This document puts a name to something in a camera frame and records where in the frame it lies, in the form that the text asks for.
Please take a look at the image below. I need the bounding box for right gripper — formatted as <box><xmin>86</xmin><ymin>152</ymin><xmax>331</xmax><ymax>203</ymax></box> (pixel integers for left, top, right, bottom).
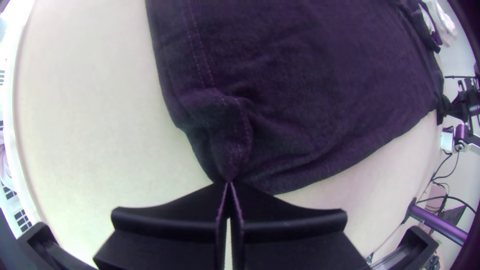
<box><xmin>444</xmin><ymin>74</ymin><xmax>480</xmax><ymax>125</ymax></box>

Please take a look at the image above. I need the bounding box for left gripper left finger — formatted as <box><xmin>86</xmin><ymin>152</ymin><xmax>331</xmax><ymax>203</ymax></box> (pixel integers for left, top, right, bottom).
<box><xmin>92</xmin><ymin>181</ymin><xmax>229</xmax><ymax>270</ymax></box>

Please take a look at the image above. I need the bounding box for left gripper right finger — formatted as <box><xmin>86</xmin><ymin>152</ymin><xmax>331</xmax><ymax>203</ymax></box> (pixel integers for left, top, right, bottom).
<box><xmin>229</xmin><ymin>181</ymin><xmax>370</xmax><ymax>270</ymax></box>

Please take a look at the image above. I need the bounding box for dark t-shirt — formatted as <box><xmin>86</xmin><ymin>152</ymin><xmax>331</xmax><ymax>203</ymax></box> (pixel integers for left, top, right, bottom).
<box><xmin>144</xmin><ymin>0</ymin><xmax>454</xmax><ymax>196</ymax></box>

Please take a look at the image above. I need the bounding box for heap of clothes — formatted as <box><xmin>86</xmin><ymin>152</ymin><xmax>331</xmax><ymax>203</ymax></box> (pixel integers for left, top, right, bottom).
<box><xmin>419</xmin><ymin>0</ymin><xmax>459</xmax><ymax>49</ymax></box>

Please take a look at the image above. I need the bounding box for white laundry basket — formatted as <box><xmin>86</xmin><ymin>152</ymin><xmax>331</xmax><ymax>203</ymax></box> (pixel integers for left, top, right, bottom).
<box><xmin>0</xmin><ymin>0</ymin><xmax>40</xmax><ymax>235</ymax></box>

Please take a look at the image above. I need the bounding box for black cable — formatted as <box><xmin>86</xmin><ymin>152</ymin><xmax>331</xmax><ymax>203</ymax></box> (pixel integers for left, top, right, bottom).
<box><xmin>427</xmin><ymin>149</ymin><xmax>478</xmax><ymax>215</ymax></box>

